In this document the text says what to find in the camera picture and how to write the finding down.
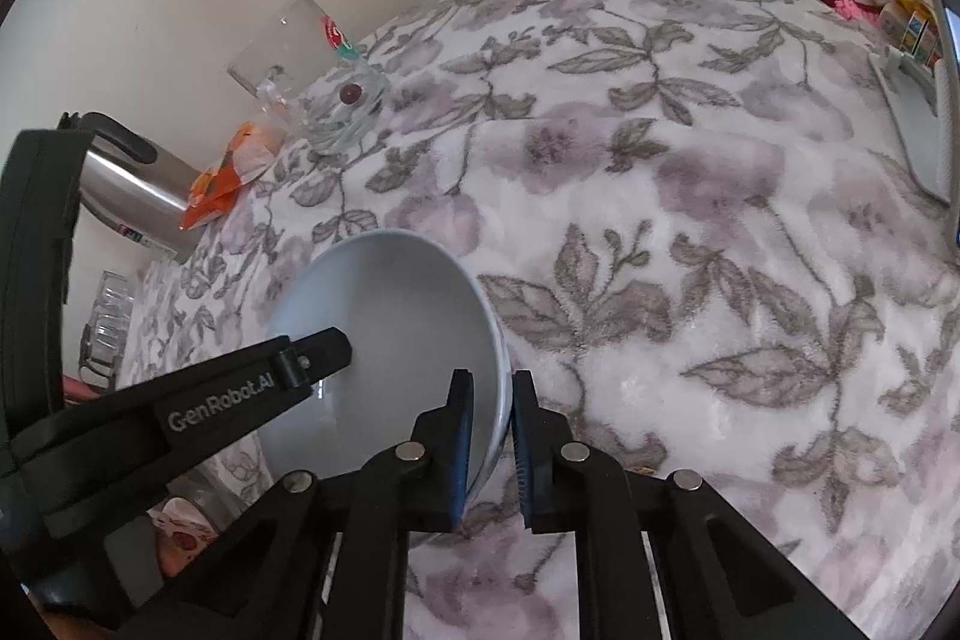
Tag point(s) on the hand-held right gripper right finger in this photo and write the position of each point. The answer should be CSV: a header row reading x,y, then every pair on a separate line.
x,y
523,460

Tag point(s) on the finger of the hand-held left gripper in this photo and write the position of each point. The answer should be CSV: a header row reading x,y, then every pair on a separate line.
x,y
322,351

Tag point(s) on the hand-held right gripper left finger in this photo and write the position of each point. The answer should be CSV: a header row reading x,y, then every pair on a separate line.
x,y
461,445

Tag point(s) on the light blue bowl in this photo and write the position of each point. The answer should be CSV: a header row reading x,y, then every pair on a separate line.
x,y
390,325

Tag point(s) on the strawberry print bowl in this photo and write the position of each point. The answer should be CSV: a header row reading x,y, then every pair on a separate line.
x,y
184,535

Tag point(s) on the clear drinking glass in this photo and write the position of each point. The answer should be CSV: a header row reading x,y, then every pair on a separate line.
x,y
112,299

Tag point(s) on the orange snack packet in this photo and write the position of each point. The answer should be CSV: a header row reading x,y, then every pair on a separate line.
x,y
251,149
214,194

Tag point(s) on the clear glass mug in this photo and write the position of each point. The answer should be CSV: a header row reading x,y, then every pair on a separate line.
x,y
330,108

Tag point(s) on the stainless steel thermos jug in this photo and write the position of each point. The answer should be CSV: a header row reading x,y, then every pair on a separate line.
x,y
135,190

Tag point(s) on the pink knitted item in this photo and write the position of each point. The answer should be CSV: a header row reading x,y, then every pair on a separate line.
x,y
851,6

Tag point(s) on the colourful printed box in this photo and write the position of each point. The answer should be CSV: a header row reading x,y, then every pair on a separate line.
x,y
909,31

